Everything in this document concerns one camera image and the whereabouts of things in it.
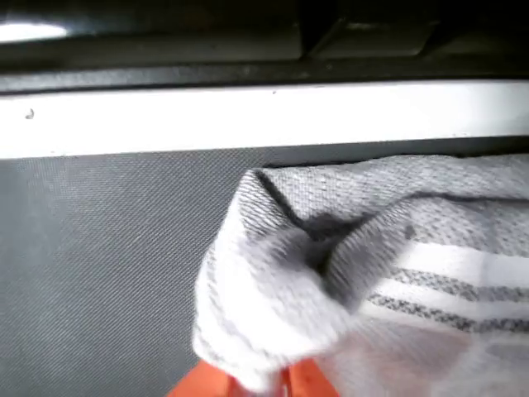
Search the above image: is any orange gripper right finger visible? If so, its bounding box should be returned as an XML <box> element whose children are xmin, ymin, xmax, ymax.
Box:
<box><xmin>285</xmin><ymin>354</ymin><xmax>342</xmax><ymax>397</ymax></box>

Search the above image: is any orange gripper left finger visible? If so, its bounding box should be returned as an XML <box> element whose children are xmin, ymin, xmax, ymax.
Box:
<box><xmin>164</xmin><ymin>358</ymin><xmax>239</xmax><ymax>397</ymax></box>

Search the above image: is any white striped towel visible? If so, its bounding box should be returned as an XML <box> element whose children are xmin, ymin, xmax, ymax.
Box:
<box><xmin>192</xmin><ymin>153</ymin><xmax>529</xmax><ymax>397</ymax></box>

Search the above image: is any black desk mat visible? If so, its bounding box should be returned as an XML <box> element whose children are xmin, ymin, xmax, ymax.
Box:
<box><xmin>0</xmin><ymin>136</ymin><xmax>529</xmax><ymax>397</ymax></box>

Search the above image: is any black keyboard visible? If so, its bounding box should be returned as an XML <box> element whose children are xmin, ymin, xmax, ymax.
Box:
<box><xmin>0</xmin><ymin>0</ymin><xmax>529</xmax><ymax>95</ymax></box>

